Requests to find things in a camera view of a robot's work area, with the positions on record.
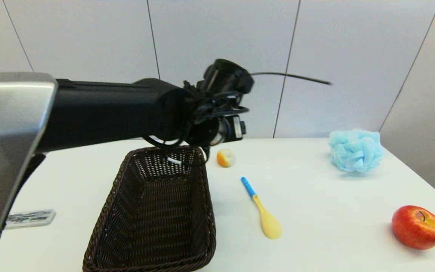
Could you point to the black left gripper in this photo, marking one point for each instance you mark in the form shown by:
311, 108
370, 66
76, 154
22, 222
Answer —
204, 134

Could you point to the black and grey left robot arm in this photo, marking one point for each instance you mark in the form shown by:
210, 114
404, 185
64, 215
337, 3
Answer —
100, 109

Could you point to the small yellow and white fruit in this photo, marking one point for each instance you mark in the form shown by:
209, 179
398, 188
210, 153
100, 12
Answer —
225, 158

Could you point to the dark brown wicker basket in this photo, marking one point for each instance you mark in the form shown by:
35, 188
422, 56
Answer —
157, 215

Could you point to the light blue bath loofah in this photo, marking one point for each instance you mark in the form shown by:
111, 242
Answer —
355, 151

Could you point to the clear plastic tool case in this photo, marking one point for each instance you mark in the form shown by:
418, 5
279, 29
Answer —
32, 218

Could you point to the red apple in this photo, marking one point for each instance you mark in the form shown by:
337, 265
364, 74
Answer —
417, 227

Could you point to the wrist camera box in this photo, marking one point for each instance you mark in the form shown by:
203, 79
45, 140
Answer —
236, 127

